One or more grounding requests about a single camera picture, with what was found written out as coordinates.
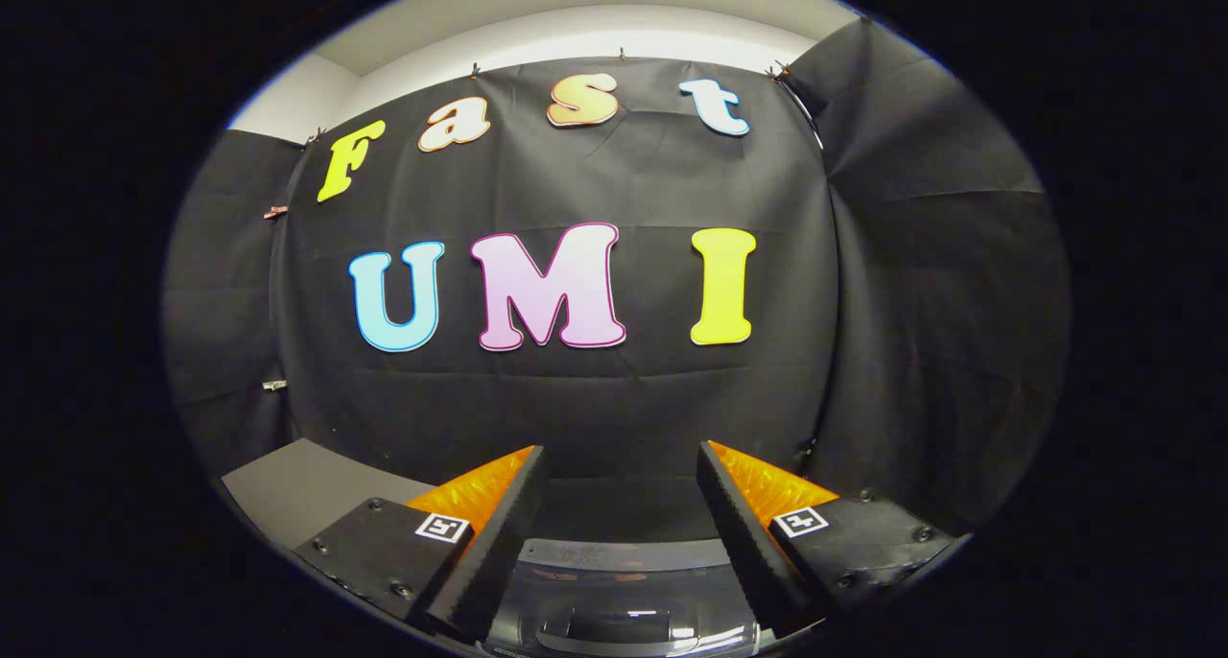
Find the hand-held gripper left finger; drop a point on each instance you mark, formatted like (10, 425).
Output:
(504, 543)

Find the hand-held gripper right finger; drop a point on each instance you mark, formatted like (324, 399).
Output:
(743, 543)

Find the dark grey washing machine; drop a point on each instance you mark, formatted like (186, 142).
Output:
(624, 552)

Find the small red clip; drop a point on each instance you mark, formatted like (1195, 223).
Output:
(275, 212)

